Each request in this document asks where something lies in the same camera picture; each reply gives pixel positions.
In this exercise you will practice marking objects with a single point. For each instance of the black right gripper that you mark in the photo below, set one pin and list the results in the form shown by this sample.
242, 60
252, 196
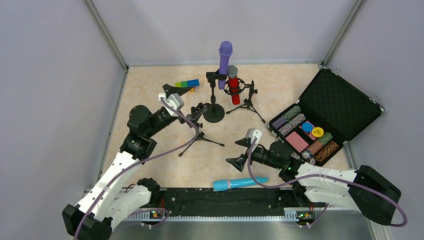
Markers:
248, 152

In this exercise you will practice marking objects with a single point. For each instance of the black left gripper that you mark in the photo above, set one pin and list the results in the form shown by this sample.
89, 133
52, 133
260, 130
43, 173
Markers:
182, 121

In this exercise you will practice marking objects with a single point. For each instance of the black round-base mic stand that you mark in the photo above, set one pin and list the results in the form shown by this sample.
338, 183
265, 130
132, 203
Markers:
216, 112

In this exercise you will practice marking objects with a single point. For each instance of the teal toy microphone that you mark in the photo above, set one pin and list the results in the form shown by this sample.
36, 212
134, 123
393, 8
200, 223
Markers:
227, 184

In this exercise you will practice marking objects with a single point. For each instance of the black tripod mic stand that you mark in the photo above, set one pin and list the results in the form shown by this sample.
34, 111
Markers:
200, 137

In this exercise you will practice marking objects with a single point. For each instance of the black shock-mount tripod stand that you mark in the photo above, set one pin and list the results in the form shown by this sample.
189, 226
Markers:
247, 102

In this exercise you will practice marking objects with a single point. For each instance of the red glitter microphone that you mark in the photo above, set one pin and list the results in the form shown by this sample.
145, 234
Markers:
233, 84

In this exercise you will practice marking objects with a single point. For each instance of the purple toy microphone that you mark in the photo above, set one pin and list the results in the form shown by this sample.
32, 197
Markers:
225, 51

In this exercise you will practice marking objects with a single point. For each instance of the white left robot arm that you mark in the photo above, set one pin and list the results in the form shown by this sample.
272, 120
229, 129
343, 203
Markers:
100, 211

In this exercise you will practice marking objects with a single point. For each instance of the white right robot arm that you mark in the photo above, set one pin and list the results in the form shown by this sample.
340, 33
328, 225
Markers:
364, 189

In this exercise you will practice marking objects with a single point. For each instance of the colourful toy brick block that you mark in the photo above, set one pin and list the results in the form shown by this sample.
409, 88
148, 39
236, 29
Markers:
192, 84

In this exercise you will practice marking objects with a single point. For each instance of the black poker chip case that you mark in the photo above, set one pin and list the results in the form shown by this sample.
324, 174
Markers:
335, 105

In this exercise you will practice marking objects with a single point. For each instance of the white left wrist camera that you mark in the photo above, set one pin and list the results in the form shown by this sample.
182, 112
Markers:
173, 101

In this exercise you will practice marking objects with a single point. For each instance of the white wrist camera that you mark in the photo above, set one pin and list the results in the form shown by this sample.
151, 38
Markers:
173, 101
253, 137

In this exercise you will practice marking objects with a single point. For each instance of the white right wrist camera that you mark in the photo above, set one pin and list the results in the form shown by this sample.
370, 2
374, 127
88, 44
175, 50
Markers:
253, 137

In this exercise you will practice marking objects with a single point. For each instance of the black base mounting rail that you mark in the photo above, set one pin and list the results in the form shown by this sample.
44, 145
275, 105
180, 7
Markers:
238, 202

